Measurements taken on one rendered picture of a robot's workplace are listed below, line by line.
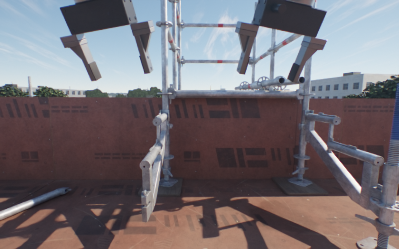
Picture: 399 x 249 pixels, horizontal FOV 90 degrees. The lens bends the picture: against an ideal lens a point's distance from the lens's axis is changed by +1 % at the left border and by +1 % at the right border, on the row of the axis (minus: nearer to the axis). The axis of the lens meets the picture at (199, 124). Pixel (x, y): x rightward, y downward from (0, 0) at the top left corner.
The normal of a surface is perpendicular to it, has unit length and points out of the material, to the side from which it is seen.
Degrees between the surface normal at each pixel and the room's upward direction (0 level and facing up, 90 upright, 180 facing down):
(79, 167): 90
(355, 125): 90
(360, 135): 90
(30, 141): 90
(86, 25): 114
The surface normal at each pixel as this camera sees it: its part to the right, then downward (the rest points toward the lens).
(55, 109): 0.02, 0.13
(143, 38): -0.09, 0.51
